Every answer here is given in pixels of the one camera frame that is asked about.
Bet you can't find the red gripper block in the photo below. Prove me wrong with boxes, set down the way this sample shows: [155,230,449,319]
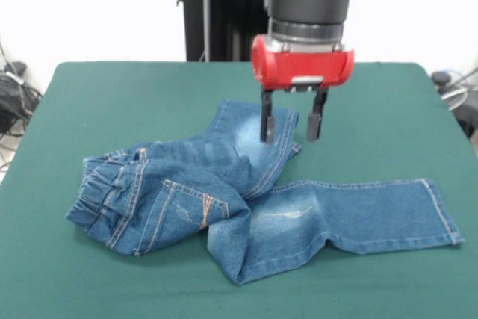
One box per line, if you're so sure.
[250,34,356,146]

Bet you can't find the blue denim jeans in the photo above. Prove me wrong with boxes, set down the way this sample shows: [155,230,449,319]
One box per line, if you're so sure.
[65,99,466,287]

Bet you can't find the grey swivel chair base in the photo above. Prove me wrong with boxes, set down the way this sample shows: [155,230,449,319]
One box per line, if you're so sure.
[431,69,478,137]
[3,61,28,77]

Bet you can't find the dark green table cloth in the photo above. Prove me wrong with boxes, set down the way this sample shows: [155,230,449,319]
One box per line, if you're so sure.
[0,61,478,319]

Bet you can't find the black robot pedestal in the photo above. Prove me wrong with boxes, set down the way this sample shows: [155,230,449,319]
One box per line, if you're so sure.
[175,0,276,62]

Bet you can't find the black cable bundle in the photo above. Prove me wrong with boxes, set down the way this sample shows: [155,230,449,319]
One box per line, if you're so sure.
[0,40,43,170]

